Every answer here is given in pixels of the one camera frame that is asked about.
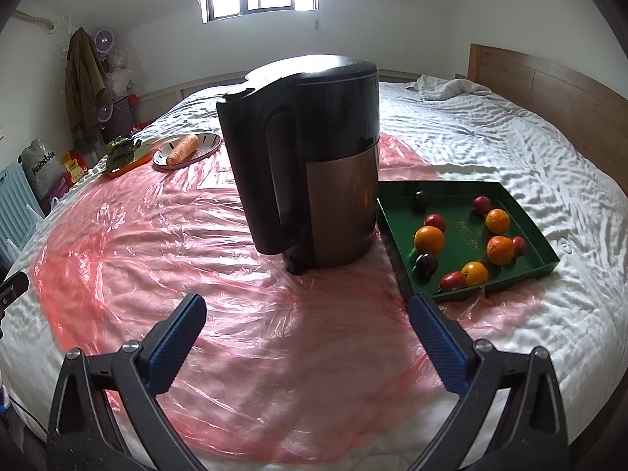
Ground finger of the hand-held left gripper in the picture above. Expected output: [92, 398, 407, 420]
[0, 271, 30, 307]

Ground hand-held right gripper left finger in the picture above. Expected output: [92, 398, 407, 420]
[47, 293, 208, 471]

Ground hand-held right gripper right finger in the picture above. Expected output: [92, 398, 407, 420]
[407, 293, 570, 471]

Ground orange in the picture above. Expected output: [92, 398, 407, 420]
[486, 236, 516, 267]
[461, 261, 490, 287]
[486, 208, 511, 235]
[414, 226, 445, 256]

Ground green tray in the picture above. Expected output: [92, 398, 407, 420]
[376, 181, 561, 304]

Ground light blue plastic chair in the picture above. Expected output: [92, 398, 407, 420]
[0, 164, 46, 256]

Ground pink plastic sheet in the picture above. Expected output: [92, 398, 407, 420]
[29, 132, 545, 467]

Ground grey printed bag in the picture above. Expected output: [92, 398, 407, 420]
[20, 138, 67, 202]

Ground yellow red packets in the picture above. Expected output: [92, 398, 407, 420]
[59, 150, 89, 184]

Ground leafy greens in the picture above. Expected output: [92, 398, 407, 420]
[106, 135, 143, 173]

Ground orange plate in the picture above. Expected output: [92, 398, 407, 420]
[105, 140, 155, 179]

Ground carrot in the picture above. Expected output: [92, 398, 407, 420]
[166, 134, 199, 166]

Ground purple bin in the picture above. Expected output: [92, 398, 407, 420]
[100, 95, 138, 143]

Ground striped white plate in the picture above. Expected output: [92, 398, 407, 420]
[152, 132, 221, 171]

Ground white bed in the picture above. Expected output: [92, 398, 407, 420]
[0, 76, 628, 471]

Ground brown hanging coat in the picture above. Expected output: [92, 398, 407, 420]
[64, 28, 108, 155]

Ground hanging white plastic bag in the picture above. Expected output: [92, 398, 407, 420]
[105, 51, 134, 96]

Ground crumpled white cloth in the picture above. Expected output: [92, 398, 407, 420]
[405, 75, 491, 104]

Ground wooden headboard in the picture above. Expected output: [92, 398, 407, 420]
[466, 43, 628, 192]

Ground wall pipe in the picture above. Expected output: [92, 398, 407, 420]
[15, 12, 55, 33]

